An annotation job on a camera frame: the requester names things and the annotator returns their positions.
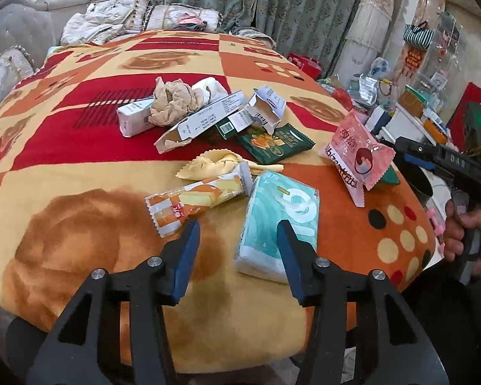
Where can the black trash bin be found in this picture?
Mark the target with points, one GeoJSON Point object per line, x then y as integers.
{"type": "Point", "coordinates": [416, 179]}

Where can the red paper bag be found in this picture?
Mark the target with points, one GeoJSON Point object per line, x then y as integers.
{"type": "Point", "coordinates": [308, 65]}

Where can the patterned red orange blanket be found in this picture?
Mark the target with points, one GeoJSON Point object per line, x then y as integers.
{"type": "Point", "coordinates": [72, 190]}

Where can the crumpled white tissue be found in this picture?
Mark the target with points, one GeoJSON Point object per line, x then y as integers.
{"type": "Point", "coordinates": [209, 90]}

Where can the white folded quilt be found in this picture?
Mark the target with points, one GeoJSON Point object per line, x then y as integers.
{"type": "Point", "coordinates": [105, 20]}

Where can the green white small box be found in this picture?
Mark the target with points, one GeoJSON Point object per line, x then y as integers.
{"type": "Point", "coordinates": [226, 129]}

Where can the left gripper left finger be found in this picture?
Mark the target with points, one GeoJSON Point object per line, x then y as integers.
{"type": "Point", "coordinates": [113, 329]}

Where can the orange white snack wrapper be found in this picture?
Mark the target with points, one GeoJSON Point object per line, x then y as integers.
{"type": "Point", "coordinates": [170, 210]}

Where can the long white medicine box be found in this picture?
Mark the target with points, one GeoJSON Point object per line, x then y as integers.
{"type": "Point", "coordinates": [204, 119]}

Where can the white pillow by curtain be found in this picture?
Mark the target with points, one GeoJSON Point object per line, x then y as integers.
{"type": "Point", "coordinates": [175, 16]}

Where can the crumpled beige paper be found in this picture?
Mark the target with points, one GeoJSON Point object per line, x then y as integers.
{"type": "Point", "coordinates": [173, 101]}

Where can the embroidered white pillow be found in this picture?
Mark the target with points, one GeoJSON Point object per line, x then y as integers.
{"type": "Point", "coordinates": [15, 66]}

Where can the yellow crumpled wrapper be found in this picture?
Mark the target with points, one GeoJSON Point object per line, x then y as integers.
{"type": "Point", "coordinates": [213, 163]}

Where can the white lace covered appliance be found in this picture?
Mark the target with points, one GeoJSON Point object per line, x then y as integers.
{"type": "Point", "coordinates": [365, 38]}

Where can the red plastic bag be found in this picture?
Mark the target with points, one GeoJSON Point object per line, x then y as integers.
{"type": "Point", "coordinates": [343, 98]}

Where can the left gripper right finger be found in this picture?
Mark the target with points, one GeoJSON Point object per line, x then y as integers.
{"type": "Point", "coordinates": [351, 310]}

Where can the dark green snack packet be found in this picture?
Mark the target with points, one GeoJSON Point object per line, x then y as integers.
{"type": "Point", "coordinates": [285, 142]}

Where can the pink snack bag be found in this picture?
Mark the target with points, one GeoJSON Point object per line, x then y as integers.
{"type": "Point", "coordinates": [358, 157]}

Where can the grey tufted headboard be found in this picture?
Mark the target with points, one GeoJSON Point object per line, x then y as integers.
{"type": "Point", "coordinates": [36, 25]}

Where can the white blue striped box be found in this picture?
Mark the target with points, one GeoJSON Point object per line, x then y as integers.
{"type": "Point", "coordinates": [133, 117]}

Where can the striped hanging tote bag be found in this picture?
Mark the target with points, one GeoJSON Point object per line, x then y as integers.
{"type": "Point", "coordinates": [418, 36]}

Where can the green scouring pad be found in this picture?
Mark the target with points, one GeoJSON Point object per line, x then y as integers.
{"type": "Point", "coordinates": [390, 177]}

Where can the right hand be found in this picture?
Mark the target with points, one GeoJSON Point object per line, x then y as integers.
{"type": "Point", "coordinates": [456, 227]}

